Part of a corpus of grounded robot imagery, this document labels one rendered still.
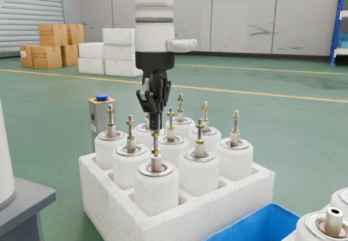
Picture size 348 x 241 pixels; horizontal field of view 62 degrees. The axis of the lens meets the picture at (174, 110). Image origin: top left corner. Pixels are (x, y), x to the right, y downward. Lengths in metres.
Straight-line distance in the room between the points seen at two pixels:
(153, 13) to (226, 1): 5.45
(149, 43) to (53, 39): 3.97
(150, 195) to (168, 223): 0.06
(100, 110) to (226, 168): 0.44
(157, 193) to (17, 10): 6.16
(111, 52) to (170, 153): 2.83
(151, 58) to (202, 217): 0.36
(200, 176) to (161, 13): 0.36
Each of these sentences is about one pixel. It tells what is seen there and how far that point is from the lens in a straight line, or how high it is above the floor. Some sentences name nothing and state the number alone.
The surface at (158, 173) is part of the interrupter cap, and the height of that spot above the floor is 0.25.
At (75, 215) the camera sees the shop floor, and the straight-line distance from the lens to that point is 0.96.
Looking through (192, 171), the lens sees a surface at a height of 0.23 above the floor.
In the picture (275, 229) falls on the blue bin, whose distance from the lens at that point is 0.82.
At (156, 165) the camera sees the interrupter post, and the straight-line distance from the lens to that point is 0.61.
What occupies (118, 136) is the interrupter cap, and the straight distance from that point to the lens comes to 0.81.
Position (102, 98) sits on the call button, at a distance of 0.95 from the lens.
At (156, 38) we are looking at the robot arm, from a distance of 0.52.
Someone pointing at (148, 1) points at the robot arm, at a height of 0.58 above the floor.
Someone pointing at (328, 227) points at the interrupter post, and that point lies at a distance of 0.51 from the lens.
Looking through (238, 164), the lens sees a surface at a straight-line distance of 0.74.
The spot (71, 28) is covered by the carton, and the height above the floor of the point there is 0.55.
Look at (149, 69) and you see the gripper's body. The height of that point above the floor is 0.47.
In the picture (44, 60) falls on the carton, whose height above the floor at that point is 0.12.
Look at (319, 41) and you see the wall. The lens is 5.71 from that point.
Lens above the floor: 0.54
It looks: 16 degrees down
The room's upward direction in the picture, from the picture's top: straight up
